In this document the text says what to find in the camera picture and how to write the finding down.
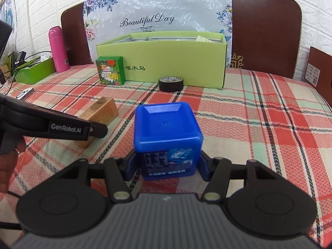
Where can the white packet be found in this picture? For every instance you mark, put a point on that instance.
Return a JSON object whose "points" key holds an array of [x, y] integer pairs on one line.
{"points": [[205, 39]]}

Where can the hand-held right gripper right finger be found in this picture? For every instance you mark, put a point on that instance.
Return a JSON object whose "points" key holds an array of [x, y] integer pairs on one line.
{"points": [[205, 169]]}

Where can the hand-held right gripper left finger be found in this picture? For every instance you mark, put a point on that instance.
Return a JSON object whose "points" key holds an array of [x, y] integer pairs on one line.
{"points": [[129, 166]]}

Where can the person's left hand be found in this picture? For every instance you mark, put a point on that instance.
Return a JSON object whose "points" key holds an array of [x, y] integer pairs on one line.
{"points": [[7, 171]]}

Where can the brown board with white label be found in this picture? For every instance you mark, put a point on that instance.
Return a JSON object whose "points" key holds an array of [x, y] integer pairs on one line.
{"points": [[320, 70]]}

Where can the pink thermos bottle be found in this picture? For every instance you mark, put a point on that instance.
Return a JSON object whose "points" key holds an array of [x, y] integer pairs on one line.
{"points": [[59, 51]]}

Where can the dark green open box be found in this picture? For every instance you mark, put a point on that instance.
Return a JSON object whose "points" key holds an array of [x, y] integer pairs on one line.
{"points": [[36, 72]]}

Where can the green printed small box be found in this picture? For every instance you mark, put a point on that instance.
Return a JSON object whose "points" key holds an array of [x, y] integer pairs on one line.
{"points": [[110, 70]]}

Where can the blue wall sticker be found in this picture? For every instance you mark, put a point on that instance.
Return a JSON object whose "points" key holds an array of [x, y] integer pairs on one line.
{"points": [[9, 15]]}

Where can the plaid bedsheet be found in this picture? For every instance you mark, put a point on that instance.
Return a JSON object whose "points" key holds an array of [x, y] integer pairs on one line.
{"points": [[246, 124]]}

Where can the blue-lidded jar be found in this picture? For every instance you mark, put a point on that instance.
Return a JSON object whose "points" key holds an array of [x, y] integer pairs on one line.
{"points": [[166, 129]]}

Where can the black tape roll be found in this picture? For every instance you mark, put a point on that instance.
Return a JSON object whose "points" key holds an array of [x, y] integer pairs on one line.
{"points": [[166, 84]]}

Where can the white round-button device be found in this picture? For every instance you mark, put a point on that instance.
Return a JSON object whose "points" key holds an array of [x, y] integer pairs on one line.
{"points": [[24, 93]]}

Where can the black charger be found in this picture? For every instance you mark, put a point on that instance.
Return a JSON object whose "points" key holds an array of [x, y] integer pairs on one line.
{"points": [[19, 57]]}

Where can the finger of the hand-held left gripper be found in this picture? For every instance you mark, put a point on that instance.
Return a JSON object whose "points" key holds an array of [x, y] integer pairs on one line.
{"points": [[99, 130]]}

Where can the small white box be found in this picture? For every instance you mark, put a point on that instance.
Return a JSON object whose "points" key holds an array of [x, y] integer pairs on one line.
{"points": [[46, 57]]}

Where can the large light green box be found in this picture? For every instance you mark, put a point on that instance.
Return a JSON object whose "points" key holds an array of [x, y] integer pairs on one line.
{"points": [[181, 59]]}

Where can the gold box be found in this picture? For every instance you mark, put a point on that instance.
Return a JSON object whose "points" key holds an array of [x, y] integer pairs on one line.
{"points": [[103, 109]]}

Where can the brown wooden headboard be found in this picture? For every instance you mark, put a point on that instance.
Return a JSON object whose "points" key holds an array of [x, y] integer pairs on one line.
{"points": [[264, 31]]}

